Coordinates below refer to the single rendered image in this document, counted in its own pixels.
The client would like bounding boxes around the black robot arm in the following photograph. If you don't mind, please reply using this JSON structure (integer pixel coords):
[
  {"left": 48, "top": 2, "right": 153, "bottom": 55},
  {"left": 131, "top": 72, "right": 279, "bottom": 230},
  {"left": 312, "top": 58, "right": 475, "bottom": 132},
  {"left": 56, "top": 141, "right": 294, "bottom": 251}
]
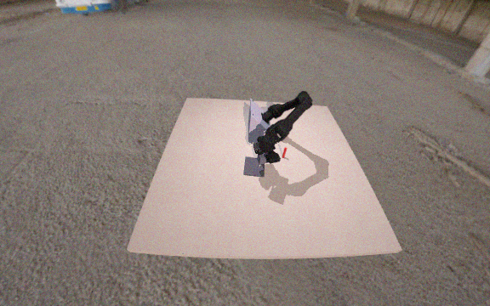
[{"left": 253, "top": 91, "right": 313, "bottom": 155}]

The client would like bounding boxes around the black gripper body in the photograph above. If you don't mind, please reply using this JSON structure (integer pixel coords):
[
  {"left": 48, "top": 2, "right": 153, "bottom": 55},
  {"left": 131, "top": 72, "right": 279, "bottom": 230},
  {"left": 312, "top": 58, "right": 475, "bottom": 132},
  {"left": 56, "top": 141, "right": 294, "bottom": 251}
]
[{"left": 257, "top": 136, "right": 281, "bottom": 163}]

